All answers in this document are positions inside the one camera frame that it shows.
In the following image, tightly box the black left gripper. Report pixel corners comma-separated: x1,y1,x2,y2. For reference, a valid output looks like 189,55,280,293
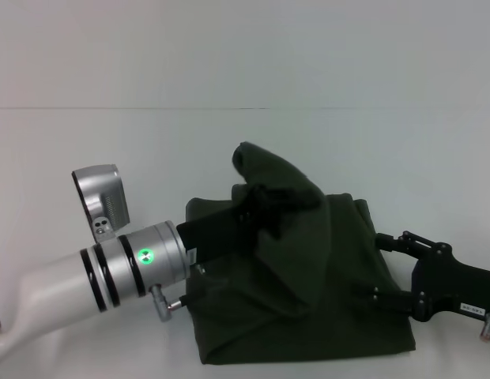
176,184,297,265

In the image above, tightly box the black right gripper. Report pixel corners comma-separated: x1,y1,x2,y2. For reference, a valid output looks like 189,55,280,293
353,231,490,323

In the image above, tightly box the dark green t-shirt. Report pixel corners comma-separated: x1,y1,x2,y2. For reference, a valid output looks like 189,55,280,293
184,141,418,366

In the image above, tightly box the left gripper cable with plug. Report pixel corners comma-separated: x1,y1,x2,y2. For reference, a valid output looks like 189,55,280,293
149,283,187,323

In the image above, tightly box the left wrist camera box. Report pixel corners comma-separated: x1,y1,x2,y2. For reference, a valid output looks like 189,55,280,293
70,163,131,244

